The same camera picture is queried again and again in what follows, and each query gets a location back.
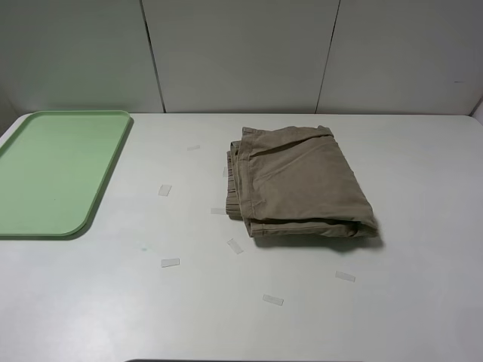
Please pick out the khaki shorts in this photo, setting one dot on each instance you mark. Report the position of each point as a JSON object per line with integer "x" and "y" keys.
{"x": 295, "y": 181}

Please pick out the green plastic tray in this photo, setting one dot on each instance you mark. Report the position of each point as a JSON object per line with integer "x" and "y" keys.
{"x": 53, "y": 167}

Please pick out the clear tape strip center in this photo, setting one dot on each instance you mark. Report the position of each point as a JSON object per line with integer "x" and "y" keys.
{"x": 235, "y": 246}

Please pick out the clear tape strip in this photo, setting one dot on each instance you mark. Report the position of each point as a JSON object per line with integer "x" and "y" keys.
{"x": 164, "y": 190}
{"x": 235, "y": 246}
{"x": 273, "y": 300}
{"x": 344, "y": 276}
{"x": 165, "y": 263}

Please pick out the clear tape strip upper left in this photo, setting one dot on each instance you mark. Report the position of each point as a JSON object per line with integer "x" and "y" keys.
{"x": 164, "y": 190}

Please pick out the clear tape strip lower left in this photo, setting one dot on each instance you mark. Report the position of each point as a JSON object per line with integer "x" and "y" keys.
{"x": 165, "y": 263}

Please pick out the clear tape strip bottom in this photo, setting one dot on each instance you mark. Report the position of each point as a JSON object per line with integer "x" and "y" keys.
{"x": 273, "y": 300}

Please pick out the clear tape strip right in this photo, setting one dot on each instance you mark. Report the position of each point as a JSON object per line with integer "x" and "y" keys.
{"x": 344, "y": 276}

